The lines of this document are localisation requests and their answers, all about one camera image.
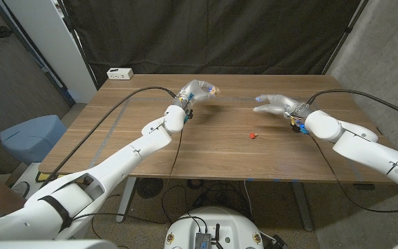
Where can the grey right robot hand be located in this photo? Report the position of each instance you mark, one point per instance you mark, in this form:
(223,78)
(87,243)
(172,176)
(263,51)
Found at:
(282,103)

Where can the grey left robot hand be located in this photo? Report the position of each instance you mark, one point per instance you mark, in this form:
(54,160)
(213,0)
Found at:
(193,91)

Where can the small wooden block with holes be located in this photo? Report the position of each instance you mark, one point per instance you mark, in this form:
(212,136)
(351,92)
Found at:
(215,91)

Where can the wooden screw with red head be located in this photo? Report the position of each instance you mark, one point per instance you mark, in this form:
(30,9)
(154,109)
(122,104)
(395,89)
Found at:
(252,135)

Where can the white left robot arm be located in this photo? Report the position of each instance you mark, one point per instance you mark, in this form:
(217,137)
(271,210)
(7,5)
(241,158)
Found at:
(123,159)

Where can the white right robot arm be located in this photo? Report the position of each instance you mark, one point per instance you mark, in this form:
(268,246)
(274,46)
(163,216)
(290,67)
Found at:
(358,145)

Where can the black curtain backdrop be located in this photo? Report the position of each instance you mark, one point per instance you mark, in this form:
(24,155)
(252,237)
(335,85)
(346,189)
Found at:
(213,34)

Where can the white power strip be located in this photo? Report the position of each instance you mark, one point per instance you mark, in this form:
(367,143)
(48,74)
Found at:
(119,73)

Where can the grey table leg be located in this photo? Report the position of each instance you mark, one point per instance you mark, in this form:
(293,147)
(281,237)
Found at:
(127,204)
(302,207)

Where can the round black fan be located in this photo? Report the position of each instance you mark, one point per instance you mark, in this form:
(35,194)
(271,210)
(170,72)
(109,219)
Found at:
(149,188)

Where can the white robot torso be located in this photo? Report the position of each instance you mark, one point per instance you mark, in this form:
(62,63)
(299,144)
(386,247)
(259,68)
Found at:
(226,224)

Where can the white cabinet panel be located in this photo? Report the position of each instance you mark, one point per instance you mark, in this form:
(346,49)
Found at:
(54,45)

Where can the grey electronics box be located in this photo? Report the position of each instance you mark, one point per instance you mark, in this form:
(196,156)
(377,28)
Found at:
(203,240)

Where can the blue padded stool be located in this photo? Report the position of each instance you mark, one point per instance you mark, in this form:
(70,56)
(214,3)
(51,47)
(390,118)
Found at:
(29,138)

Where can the grey black sneaker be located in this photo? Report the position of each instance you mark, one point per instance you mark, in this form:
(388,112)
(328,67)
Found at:
(21,189)

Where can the black frame pole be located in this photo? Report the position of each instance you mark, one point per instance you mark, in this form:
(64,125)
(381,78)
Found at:
(78,45)
(344,34)

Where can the black wall rail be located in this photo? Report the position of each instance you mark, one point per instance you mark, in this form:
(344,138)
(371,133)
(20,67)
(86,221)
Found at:
(29,52)

